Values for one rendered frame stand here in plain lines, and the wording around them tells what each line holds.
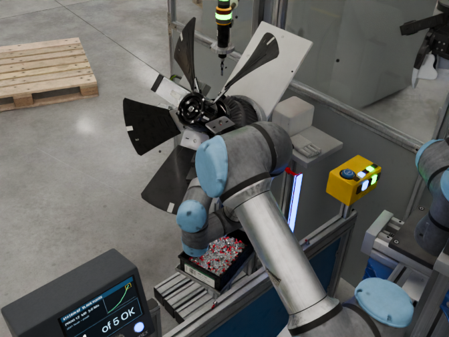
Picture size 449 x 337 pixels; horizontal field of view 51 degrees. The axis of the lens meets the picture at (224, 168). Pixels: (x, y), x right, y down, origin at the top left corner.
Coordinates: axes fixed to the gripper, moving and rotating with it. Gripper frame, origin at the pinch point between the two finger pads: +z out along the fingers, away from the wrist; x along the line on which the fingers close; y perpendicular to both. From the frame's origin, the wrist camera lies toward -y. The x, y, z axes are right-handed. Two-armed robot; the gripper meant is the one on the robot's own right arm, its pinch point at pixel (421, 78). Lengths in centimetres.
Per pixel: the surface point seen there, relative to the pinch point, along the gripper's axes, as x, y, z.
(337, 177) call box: -3.5, -15.9, 41.2
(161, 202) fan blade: -49, -53, 53
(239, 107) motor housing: -12, -56, 30
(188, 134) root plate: -32, -59, 35
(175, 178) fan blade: -42, -54, 46
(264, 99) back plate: 1, -56, 32
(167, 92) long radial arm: -18, -91, 37
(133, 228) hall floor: -17, -135, 148
